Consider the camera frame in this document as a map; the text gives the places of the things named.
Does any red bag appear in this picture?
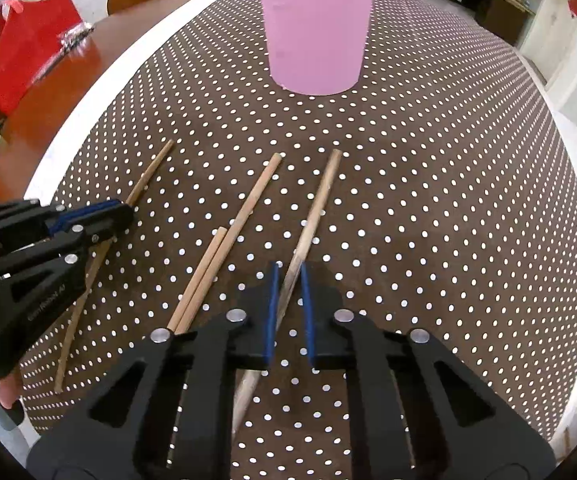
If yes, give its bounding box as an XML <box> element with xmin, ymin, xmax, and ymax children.
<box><xmin>0</xmin><ymin>0</ymin><xmax>83</xmax><ymax>116</ymax></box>

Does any dark wooden cabinet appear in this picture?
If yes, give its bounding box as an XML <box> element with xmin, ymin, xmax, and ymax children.
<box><xmin>415</xmin><ymin>0</ymin><xmax>536</xmax><ymax>46</ymax></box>

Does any shiny silver object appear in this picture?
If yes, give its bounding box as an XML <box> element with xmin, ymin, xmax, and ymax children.
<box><xmin>58</xmin><ymin>25</ymin><xmax>94</xmax><ymax>51</ymax></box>

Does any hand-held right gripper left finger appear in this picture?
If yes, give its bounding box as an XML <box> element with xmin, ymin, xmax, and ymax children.
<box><xmin>26</xmin><ymin>261</ymin><xmax>283</xmax><ymax>480</ymax></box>

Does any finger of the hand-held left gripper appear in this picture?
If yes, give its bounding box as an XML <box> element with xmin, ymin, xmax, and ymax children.
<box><xmin>0</xmin><ymin>199</ymin><xmax>135</xmax><ymax>257</ymax></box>
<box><xmin>0</xmin><ymin>231</ymin><xmax>116</xmax><ymax>307</ymax></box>

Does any pink cup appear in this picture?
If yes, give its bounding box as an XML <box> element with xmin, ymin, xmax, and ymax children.
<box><xmin>257</xmin><ymin>0</ymin><xmax>375</xmax><ymax>96</ymax></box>

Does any wooden side table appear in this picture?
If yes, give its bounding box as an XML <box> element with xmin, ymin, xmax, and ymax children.
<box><xmin>0</xmin><ymin>12</ymin><xmax>134</xmax><ymax>206</ymax></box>

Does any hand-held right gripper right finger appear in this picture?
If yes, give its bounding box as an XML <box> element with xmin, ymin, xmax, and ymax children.
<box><xmin>299</xmin><ymin>261</ymin><xmax>556</xmax><ymax>480</ymax></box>

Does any wooden chopstick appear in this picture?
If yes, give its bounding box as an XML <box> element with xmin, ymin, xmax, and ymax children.
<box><xmin>167</xmin><ymin>227</ymin><xmax>229</xmax><ymax>332</ymax></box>
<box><xmin>231</xmin><ymin>148</ymin><xmax>343</xmax><ymax>435</ymax></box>
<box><xmin>54</xmin><ymin>139</ymin><xmax>175</xmax><ymax>393</ymax></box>
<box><xmin>174</xmin><ymin>152</ymin><xmax>285</xmax><ymax>336</ymax></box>

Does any brown polka dot tablecloth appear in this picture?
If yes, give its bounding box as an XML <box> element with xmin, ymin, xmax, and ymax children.
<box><xmin>18</xmin><ymin>0</ymin><xmax>577</xmax><ymax>480</ymax></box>

